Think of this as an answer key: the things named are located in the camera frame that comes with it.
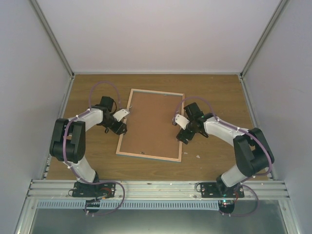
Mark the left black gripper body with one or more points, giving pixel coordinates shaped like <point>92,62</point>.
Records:
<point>117,129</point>

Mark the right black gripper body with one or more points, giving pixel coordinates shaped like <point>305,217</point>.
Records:
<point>189,136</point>

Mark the blue wooden picture frame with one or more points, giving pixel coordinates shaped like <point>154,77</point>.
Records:
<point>126,146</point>

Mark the brown backing board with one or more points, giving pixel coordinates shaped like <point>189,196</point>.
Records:
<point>151,124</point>

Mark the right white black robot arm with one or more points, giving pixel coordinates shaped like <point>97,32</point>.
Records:
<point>251,150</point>

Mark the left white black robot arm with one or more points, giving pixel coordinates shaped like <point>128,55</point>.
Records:
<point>68,143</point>

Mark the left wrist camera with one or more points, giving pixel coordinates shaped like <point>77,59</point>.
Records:
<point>121,114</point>

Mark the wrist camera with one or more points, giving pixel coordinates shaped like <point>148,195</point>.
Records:
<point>181,121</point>
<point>121,114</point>

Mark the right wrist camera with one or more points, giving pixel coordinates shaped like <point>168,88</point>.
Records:
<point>181,121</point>

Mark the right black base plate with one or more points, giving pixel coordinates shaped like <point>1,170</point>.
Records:
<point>213,190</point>

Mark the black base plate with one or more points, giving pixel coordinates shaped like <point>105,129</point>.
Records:
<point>213,190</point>
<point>106,190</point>

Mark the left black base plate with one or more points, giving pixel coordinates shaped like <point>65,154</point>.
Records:
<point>106,190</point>

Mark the aluminium front rail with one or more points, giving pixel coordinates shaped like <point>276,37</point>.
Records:
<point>159,190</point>

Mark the grey slotted cable duct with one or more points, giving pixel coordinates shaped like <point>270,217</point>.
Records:
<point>131,204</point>

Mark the left aluminium corner post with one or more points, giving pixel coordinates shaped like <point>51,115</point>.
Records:
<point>40,14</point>

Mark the aluminium corner post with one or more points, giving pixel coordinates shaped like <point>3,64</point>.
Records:
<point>269,27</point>
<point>40,14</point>

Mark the right aluminium corner post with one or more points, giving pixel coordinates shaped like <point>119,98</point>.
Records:
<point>269,27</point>

